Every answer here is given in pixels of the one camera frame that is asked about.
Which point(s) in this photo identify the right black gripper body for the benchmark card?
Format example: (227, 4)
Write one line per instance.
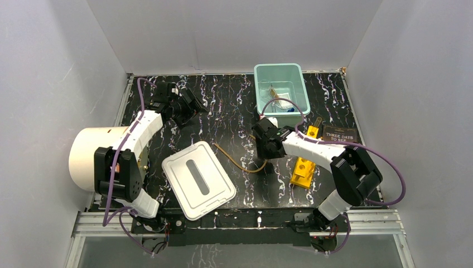
(264, 152)

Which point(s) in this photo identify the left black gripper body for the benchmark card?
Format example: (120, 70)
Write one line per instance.
(186, 107)

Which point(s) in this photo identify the tan rubber tube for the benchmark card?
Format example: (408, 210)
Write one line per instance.
(238, 165)

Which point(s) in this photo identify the tan bottle brush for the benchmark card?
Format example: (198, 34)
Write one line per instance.
(274, 96)

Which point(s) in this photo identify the clear glass test tube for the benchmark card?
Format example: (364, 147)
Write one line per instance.
(317, 122)

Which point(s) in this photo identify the white bin lid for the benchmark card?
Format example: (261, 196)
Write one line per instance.
(198, 180)

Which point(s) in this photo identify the small white packet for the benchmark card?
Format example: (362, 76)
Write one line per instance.
(284, 102)

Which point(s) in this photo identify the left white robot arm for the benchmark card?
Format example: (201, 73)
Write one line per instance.
(116, 170)

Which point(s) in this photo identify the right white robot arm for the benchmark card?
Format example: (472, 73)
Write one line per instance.
(354, 172)

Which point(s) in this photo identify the yellow test tube rack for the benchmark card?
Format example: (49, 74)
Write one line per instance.
(303, 173)

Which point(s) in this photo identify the teal plastic bin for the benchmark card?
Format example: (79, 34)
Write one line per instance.
(287, 79)

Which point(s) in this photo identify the dark book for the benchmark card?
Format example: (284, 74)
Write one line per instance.
(339, 134)

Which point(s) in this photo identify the white and orange cylinder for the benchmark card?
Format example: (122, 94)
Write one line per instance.
(81, 158)

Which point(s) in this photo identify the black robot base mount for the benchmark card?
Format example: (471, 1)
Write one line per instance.
(295, 226)

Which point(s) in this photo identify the aluminium frame rail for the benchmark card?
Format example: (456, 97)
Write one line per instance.
(363, 222)

